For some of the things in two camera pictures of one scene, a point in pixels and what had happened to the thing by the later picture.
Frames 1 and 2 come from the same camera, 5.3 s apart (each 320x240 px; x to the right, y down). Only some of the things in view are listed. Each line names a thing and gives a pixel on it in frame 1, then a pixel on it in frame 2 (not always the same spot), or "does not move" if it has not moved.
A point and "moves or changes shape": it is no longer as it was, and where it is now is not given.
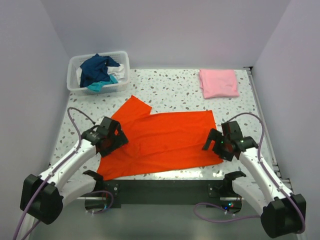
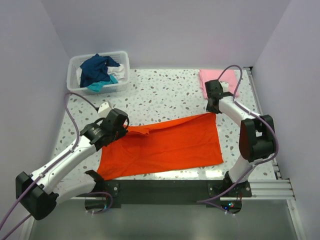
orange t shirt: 158,141 moves or changes shape
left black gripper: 120,140 to 122,133
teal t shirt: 96,86 does not move
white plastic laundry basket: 74,62 does not move
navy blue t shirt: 95,69 does not move
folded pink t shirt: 218,83 does not move
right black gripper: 213,135 to 210,109
